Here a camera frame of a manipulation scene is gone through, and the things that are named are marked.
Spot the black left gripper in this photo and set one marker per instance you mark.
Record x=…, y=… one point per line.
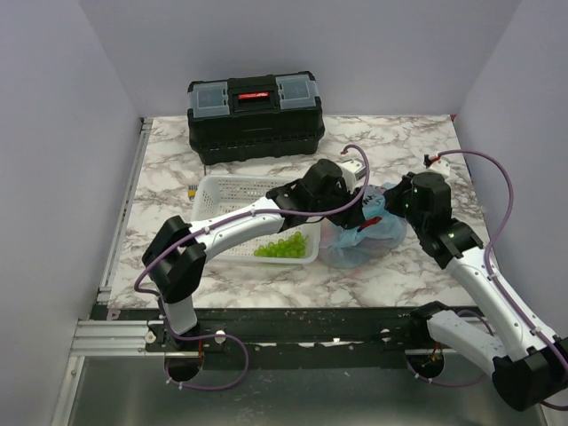
x=351, y=218

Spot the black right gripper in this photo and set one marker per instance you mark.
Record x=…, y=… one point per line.
x=394, y=193

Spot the light blue plastic bag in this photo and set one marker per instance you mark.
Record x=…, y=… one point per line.
x=382, y=232

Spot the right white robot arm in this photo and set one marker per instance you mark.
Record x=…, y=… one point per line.
x=526, y=359

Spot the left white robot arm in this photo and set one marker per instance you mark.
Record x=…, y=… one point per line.
x=176, y=257

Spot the green fake grape bunch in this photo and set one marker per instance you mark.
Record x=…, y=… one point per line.
x=292, y=247

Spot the white plastic basket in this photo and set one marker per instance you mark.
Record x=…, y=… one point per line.
x=219, y=195

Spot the black plastic toolbox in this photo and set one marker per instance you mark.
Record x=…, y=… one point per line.
x=238, y=119

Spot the small teal orange tool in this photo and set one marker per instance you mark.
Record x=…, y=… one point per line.
x=191, y=192

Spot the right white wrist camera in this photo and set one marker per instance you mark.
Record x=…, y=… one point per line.
x=437, y=164

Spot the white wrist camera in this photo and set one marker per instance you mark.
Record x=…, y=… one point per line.
x=437, y=164
x=353, y=170

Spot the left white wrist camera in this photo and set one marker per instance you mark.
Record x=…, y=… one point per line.
x=353, y=170

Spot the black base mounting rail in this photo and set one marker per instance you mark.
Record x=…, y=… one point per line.
x=291, y=339

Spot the aluminium extrusion rail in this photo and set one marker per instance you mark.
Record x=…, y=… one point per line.
x=111, y=338

